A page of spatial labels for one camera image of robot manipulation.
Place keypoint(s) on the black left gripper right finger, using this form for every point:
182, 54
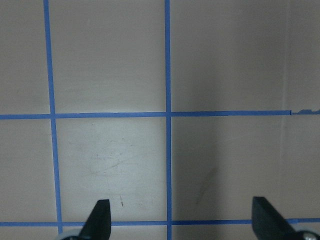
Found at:
268, 224

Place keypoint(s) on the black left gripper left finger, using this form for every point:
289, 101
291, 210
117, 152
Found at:
98, 224

